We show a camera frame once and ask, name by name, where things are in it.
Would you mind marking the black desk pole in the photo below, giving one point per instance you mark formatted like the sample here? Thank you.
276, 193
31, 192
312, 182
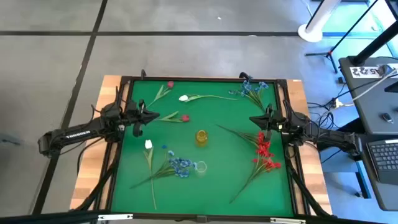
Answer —
376, 45

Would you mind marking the white artificial tulip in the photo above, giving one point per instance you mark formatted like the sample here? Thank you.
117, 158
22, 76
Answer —
148, 144
183, 98

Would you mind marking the wooden table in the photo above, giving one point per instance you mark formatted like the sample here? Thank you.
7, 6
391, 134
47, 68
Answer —
312, 168

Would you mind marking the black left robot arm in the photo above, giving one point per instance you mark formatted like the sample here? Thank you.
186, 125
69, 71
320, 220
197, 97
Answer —
77, 134

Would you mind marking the clear glass vase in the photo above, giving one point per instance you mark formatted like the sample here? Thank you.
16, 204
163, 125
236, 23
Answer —
201, 168

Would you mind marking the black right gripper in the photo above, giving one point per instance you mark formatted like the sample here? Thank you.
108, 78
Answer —
275, 122

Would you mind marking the silver metal bracket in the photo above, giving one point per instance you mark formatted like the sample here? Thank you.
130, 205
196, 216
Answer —
115, 216
287, 220

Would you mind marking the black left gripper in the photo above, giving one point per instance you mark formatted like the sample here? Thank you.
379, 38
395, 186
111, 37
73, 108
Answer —
135, 115

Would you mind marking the black tripod stand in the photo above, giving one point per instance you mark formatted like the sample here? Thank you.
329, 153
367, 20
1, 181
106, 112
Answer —
330, 53

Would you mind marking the blue artificial flower bunch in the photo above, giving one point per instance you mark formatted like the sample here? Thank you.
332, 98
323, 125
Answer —
247, 87
178, 164

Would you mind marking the small black computer mouse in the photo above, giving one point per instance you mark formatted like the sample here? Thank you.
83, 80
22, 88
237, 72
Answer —
387, 118

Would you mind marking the green table mat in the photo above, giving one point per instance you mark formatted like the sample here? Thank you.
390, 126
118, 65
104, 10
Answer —
217, 186

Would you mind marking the white paper label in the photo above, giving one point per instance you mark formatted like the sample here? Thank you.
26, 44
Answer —
362, 72

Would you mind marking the white tower fan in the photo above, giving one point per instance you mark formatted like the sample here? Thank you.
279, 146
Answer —
311, 34

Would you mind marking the blue desk leg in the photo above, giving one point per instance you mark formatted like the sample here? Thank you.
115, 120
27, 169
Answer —
363, 180

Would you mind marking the black table frame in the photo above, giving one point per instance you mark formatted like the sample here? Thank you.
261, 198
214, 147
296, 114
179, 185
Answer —
186, 78

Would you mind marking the yellow glass vase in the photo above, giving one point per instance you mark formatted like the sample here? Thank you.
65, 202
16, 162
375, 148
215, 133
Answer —
201, 138

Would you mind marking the dark grey desk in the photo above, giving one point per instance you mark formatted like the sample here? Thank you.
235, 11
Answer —
367, 102

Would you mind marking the black frame hook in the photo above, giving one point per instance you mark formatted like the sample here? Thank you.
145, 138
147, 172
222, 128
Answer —
244, 75

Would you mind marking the red artificial flower bunch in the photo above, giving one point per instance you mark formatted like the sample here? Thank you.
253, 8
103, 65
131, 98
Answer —
269, 164
263, 146

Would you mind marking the red artificial tulip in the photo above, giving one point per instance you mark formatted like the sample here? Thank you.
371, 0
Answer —
185, 118
170, 84

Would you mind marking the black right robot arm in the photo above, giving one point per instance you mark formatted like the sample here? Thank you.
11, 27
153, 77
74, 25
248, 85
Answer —
326, 137

